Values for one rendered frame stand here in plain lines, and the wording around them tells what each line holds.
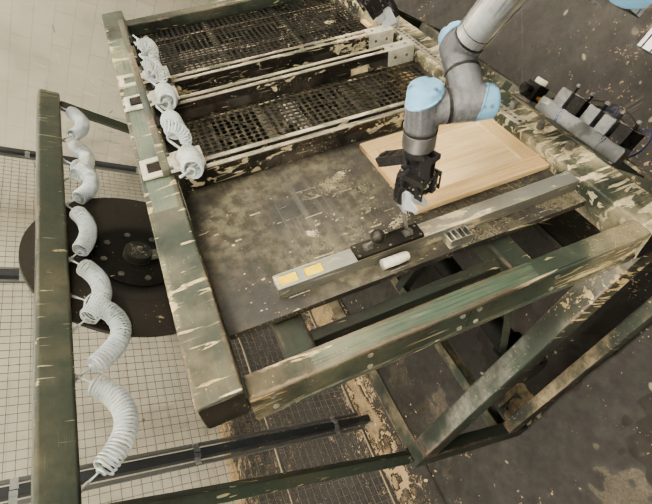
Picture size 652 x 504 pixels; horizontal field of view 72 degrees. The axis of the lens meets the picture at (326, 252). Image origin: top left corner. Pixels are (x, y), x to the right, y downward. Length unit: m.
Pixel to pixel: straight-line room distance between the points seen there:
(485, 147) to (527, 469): 1.79
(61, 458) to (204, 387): 0.53
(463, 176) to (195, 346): 0.95
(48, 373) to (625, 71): 2.59
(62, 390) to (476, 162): 1.41
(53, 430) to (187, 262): 0.57
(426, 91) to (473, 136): 0.73
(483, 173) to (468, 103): 0.54
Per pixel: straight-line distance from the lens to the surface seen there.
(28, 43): 6.73
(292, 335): 1.15
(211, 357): 1.00
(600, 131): 1.72
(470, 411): 1.93
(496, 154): 1.62
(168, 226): 1.29
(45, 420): 1.45
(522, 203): 1.43
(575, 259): 1.29
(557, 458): 2.72
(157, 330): 1.75
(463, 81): 1.04
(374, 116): 1.64
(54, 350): 1.58
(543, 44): 2.90
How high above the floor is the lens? 2.27
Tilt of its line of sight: 35 degrees down
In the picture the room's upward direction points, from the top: 86 degrees counter-clockwise
